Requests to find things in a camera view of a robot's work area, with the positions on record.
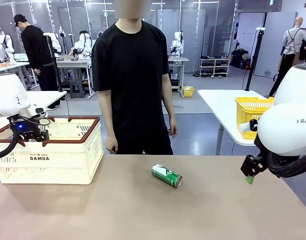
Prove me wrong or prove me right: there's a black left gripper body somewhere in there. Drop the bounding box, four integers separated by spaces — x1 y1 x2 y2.
9 116 51 136

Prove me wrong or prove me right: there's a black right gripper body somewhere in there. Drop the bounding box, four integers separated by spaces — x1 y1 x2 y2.
240 154 264 177

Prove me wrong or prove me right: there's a green drink can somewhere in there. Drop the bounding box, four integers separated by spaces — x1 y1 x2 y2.
151 163 183 189

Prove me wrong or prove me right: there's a person's left forearm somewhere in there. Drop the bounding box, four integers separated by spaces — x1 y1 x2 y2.
162 96 176 119

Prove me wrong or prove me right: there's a person's right forearm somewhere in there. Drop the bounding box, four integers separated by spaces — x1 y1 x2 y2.
98 109 116 138

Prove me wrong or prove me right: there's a cream basket brown rim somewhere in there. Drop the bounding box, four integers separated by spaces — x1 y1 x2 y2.
0 116 105 186

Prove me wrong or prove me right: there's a yellow plastic basket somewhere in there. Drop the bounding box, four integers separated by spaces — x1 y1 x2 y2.
234 96 275 140

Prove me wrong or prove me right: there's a person's right hand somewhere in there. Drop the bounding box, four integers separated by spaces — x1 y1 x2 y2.
104 136 119 153

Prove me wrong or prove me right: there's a person's left hand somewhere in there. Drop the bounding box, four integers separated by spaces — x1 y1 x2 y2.
167 116 178 138

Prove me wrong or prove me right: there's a white rectangular table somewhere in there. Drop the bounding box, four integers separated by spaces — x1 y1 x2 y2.
25 90 68 118

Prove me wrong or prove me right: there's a grey step stool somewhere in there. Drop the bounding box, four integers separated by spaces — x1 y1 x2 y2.
69 79 86 99

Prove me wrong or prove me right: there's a white background desk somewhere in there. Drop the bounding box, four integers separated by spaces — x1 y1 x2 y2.
168 56 191 97
0 59 40 91
55 55 95 100

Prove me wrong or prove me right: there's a white rounded-corner table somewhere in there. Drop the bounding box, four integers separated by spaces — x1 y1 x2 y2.
197 89 275 156

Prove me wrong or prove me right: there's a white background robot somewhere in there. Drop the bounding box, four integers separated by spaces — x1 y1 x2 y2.
42 31 63 60
0 31 16 63
169 31 185 57
74 30 93 57

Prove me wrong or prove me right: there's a man in black clothes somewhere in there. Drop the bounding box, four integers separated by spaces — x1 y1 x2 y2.
13 14 61 111

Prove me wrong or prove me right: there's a small yellow floor crate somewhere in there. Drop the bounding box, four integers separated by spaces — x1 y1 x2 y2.
182 86 195 98

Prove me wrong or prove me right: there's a person in black t-shirt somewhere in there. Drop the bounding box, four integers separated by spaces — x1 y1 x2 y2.
91 0 174 156

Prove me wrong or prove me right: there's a black stand white top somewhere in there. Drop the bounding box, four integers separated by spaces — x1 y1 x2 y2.
244 27 266 92

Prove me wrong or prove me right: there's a black bags pile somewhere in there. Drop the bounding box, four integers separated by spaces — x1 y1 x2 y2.
230 48 251 70

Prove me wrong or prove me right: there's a white shoe rack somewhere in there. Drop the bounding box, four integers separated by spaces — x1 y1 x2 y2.
199 55 231 78

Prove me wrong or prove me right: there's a mannequin with grey apron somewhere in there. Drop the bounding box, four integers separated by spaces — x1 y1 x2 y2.
269 16 306 97

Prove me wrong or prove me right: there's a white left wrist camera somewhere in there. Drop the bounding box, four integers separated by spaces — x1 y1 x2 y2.
27 104 48 118

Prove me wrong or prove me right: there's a black left arm hose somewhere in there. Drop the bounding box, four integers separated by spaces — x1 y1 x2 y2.
0 119 20 160

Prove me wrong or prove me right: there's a thin black cable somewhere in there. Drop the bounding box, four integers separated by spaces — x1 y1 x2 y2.
64 92 72 119

